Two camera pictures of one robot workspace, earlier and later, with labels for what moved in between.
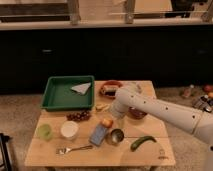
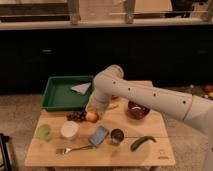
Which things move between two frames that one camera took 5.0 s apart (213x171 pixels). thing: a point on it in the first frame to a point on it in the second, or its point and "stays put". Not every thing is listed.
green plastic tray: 58,95 stays put
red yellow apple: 108,123 to 92,116
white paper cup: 69,130 stays put
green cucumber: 138,141 stays put
